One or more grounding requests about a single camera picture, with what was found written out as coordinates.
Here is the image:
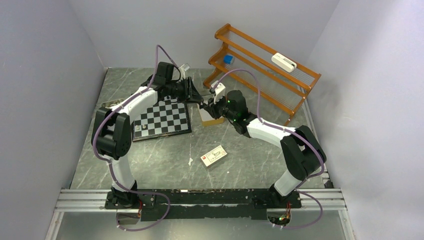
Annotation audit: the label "tin box black pieces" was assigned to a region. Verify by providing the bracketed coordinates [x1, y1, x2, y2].
[197, 103, 225, 127]

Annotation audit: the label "white red card box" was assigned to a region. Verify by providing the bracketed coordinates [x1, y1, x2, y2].
[200, 145, 228, 167]

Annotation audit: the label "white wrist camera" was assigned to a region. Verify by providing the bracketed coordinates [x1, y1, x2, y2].
[210, 81, 226, 104]
[178, 63, 190, 79]

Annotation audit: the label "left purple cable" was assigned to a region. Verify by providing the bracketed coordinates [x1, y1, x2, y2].
[92, 44, 171, 232]

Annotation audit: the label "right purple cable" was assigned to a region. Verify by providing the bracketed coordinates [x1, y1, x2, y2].
[209, 68, 327, 230]

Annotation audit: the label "purple cable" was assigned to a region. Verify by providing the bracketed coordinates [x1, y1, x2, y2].
[209, 68, 327, 230]
[92, 44, 171, 232]

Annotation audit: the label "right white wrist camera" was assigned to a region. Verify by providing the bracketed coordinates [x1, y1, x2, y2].
[210, 81, 226, 104]

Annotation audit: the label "blue block on rack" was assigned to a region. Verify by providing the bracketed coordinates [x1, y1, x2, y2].
[222, 54, 235, 65]

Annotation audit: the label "white device on rack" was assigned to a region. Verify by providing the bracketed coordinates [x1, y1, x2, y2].
[271, 52, 297, 73]

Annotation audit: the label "tin box white pieces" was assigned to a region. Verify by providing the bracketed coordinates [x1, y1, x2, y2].
[100, 98, 125, 109]

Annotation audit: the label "orange wooden rack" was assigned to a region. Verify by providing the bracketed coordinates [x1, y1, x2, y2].
[203, 23, 321, 125]

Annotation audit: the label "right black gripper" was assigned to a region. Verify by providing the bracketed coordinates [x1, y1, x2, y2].
[204, 92, 237, 122]

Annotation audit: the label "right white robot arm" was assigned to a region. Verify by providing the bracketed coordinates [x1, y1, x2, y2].
[203, 90, 327, 207]

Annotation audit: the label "black white chessboard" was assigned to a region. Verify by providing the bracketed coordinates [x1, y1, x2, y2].
[132, 96, 192, 142]

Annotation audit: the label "black mounting base plate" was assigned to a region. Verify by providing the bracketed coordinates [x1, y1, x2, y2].
[104, 188, 302, 222]

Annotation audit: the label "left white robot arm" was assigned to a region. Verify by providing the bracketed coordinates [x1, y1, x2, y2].
[91, 62, 202, 208]

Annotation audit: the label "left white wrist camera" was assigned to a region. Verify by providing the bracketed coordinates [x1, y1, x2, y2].
[178, 63, 190, 79]

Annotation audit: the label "aluminium rail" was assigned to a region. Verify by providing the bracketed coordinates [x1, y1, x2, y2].
[54, 188, 347, 212]

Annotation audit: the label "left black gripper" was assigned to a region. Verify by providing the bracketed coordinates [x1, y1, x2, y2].
[166, 76, 205, 104]

